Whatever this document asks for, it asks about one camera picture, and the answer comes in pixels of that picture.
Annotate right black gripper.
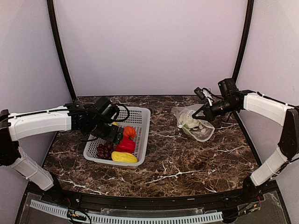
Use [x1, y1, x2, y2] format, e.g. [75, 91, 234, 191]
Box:
[192, 98, 238, 122]

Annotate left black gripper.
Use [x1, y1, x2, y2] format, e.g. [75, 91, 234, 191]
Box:
[89, 119, 124, 144]

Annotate white cauliflower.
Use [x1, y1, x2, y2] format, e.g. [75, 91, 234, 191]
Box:
[177, 110, 200, 129]

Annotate clear zip top bag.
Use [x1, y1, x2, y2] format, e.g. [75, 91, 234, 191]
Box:
[171, 104, 215, 142]

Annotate dark red grape bunch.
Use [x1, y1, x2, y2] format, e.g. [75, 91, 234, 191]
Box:
[97, 142, 115, 161]

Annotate orange pumpkin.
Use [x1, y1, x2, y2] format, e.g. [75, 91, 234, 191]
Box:
[123, 126, 136, 140]

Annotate red bell pepper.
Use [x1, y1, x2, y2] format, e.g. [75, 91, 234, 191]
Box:
[115, 138, 136, 154]

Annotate white plastic basket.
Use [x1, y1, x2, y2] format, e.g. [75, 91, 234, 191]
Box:
[83, 106, 151, 169]

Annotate yellow bell pepper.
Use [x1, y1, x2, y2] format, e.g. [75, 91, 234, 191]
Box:
[111, 151, 138, 163]

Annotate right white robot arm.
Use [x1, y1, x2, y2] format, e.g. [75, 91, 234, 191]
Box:
[192, 88, 299, 203]

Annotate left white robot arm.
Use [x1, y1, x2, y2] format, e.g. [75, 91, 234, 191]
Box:
[0, 97, 124, 203]

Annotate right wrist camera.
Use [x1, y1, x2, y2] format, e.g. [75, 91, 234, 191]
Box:
[194, 87, 214, 106]

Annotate black front rail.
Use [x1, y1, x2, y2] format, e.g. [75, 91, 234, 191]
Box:
[25, 182, 278, 213]

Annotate white slotted cable duct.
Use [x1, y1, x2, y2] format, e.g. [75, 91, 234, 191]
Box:
[30, 200, 223, 224]

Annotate right black frame post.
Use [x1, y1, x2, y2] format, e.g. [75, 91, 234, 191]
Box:
[232, 0, 255, 83]

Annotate black frame post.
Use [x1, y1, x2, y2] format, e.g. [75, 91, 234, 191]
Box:
[47, 0, 77, 101]
[232, 0, 255, 83]

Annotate left black frame post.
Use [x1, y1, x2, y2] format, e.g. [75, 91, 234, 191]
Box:
[47, 0, 77, 101]

